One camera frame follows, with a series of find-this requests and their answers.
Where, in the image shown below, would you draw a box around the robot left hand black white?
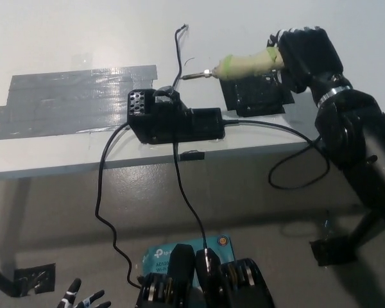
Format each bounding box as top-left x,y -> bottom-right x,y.
56,277 -> 112,308

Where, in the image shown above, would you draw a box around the robot right hand black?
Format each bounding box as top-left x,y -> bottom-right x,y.
266,26 -> 353,103

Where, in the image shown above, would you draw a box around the soldering iron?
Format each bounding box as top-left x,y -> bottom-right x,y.
181,47 -> 285,81

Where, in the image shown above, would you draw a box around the black robot torso blocks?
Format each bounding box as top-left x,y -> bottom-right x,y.
135,243 -> 275,308

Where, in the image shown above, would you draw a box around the black soldering station base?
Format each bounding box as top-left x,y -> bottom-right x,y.
127,85 -> 226,145

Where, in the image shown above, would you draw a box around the black tape square pad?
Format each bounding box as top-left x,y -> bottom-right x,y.
218,72 -> 295,118

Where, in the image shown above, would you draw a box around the teal tp-link box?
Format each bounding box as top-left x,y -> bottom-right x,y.
141,235 -> 237,283

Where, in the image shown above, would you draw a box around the grey table leg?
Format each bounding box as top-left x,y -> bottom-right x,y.
3,178 -> 31,267

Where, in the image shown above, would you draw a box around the small black tape strip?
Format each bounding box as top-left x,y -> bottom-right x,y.
179,150 -> 205,161

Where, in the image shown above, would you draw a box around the black soldering iron cable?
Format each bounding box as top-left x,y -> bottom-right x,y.
223,119 -> 330,190

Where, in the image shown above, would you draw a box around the black power cable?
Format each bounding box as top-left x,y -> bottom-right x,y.
95,124 -> 144,288

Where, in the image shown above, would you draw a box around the thin black cable frayed end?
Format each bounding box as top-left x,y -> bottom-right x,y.
174,24 -> 211,257

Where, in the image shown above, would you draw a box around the grey duct tape patch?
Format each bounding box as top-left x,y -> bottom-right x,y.
0,65 -> 158,141

